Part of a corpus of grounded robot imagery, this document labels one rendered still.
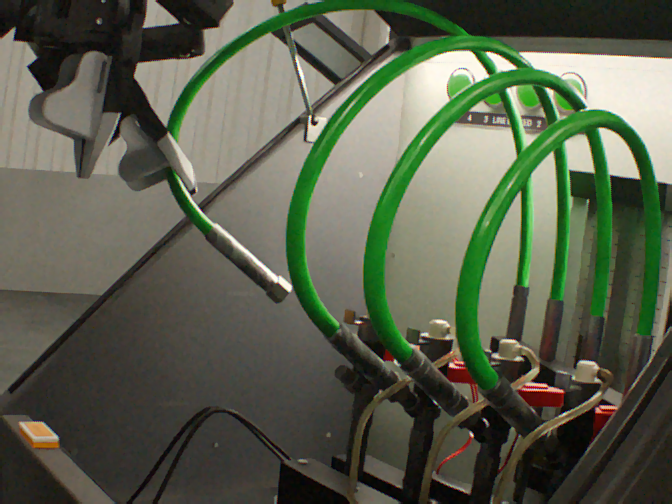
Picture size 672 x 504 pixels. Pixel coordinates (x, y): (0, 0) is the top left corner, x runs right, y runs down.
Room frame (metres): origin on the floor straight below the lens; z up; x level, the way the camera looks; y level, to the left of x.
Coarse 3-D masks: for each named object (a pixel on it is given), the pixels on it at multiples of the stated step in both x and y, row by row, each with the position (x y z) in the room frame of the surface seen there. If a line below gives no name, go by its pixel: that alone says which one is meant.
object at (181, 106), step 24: (336, 0) 0.85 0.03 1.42; (360, 0) 0.86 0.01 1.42; (384, 0) 0.87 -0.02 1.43; (264, 24) 0.83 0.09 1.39; (288, 24) 0.84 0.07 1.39; (432, 24) 0.89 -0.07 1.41; (456, 24) 0.89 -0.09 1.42; (240, 48) 0.83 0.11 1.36; (192, 96) 0.82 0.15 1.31; (504, 96) 0.91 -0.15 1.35; (168, 120) 0.82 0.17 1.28; (168, 168) 0.81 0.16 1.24; (528, 192) 0.92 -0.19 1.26; (192, 216) 0.82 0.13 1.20; (528, 216) 0.92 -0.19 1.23; (528, 240) 0.92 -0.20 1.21; (528, 264) 0.92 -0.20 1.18; (528, 288) 0.92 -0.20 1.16
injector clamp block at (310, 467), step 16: (288, 464) 0.80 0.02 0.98; (304, 464) 0.80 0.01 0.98; (320, 464) 0.81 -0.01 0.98; (336, 464) 0.84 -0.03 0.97; (368, 464) 0.83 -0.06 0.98; (384, 464) 0.83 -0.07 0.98; (288, 480) 0.79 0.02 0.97; (304, 480) 0.78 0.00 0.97; (320, 480) 0.76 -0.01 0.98; (336, 480) 0.77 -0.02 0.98; (368, 480) 0.80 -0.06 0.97; (384, 480) 0.78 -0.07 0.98; (400, 480) 0.79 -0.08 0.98; (288, 496) 0.79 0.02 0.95; (304, 496) 0.77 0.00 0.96; (320, 496) 0.76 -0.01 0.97; (336, 496) 0.74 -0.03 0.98; (368, 496) 0.73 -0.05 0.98; (384, 496) 0.74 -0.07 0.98; (400, 496) 0.76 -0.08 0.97; (432, 496) 0.75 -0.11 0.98
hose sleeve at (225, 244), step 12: (216, 228) 0.83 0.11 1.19; (216, 240) 0.83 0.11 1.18; (228, 240) 0.83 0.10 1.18; (228, 252) 0.83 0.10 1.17; (240, 252) 0.83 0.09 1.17; (240, 264) 0.83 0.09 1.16; (252, 264) 0.84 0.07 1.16; (252, 276) 0.84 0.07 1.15; (264, 276) 0.84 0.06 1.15; (276, 276) 0.85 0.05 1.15; (264, 288) 0.84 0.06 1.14
